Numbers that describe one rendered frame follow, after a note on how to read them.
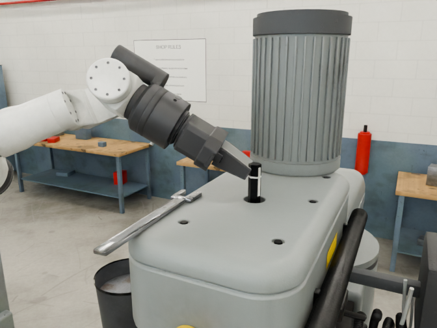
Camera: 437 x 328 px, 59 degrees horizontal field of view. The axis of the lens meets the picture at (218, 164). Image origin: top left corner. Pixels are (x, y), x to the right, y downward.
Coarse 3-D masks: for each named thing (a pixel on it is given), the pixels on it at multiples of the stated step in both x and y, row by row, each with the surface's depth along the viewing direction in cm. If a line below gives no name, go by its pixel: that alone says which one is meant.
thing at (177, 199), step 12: (180, 192) 68; (168, 204) 62; (180, 204) 63; (156, 216) 58; (132, 228) 53; (144, 228) 54; (108, 240) 50; (120, 240) 50; (96, 252) 48; (108, 252) 48
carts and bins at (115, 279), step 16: (96, 272) 281; (112, 272) 296; (128, 272) 302; (96, 288) 264; (112, 288) 283; (128, 288) 283; (112, 304) 260; (128, 304) 260; (112, 320) 265; (128, 320) 264
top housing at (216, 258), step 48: (192, 192) 71; (240, 192) 70; (288, 192) 70; (336, 192) 71; (144, 240) 52; (192, 240) 52; (240, 240) 52; (288, 240) 52; (336, 240) 70; (144, 288) 53; (192, 288) 49; (240, 288) 46; (288, 288) 46
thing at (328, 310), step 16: (352, 224) 77; (352, 240) 70; (336, 256) 65; (352, 256) 66; (336, 272) 60; (336, 288) 56; (320, 304) 52; (336, 304) 53; (320, 320) 49; (336, 320) 51
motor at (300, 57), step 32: (256, 32) 78; (288, 32) 72; (320, 32) 72; (256, 64) 80; (288, 64) 74; (320, 64) 74; (256, 96) 82; (288, 96) 76; (320, 96) 75; (256, 128) 82; (288, 128) 77; (320, 128) 77; (256, 160) 84; (288, 160) 79; (320, 160) 79
